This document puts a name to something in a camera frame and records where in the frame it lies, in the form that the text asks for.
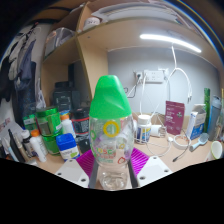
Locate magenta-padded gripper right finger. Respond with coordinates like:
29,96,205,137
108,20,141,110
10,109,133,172
127,147,174,189

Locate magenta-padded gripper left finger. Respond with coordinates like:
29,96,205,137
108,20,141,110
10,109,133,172
54,148,100,190

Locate clear bottle with green cap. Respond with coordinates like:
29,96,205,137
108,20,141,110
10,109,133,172
88,74,136,192

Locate white box with blue lid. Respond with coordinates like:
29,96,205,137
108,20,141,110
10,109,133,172
55,132,81,162

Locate white pill bottle blue label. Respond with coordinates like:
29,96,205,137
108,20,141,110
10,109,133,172
135,114,153,145

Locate white bottle with orange cap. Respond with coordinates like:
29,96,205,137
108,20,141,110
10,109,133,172
29,129,48,163
59,113,77,139

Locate dark jar with red label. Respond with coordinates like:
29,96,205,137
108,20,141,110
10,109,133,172
71,107,91,138

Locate magenta packet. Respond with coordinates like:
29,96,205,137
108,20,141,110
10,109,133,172
164,100,186,136

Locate white and blue carton box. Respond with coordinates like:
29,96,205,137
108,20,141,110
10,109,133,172
185,103,208,141

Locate black appliance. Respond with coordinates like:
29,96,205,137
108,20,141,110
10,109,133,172
52,80,81,113

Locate tall green bottle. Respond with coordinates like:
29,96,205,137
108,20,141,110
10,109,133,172
203,87,212,134

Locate grey shaker bottle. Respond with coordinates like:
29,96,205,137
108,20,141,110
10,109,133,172
207,95,223,141

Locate hanging dark clothes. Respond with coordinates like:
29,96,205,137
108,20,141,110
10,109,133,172
0,23,43,118

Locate thin black cable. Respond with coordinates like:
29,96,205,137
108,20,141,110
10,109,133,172
172,129,192,163

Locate white mug with green handle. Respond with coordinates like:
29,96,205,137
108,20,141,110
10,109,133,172
209,140,224,161

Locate white wall power outlet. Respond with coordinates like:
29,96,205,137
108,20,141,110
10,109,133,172
143,69,166,84

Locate white cable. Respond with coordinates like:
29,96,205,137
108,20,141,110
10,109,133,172
138,44,194,158

